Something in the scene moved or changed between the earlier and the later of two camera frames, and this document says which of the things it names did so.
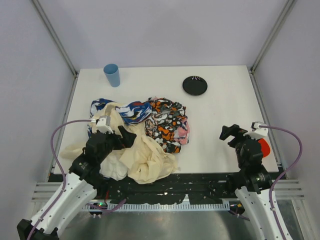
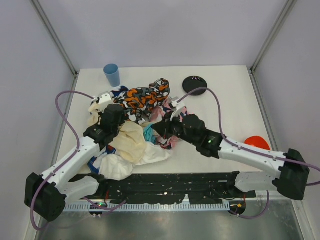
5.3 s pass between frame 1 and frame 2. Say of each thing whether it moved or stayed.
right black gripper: moved
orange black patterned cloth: moved
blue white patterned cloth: moved
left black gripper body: moved
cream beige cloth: moved
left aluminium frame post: stayed
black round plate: stayed
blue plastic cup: stayed
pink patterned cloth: moved
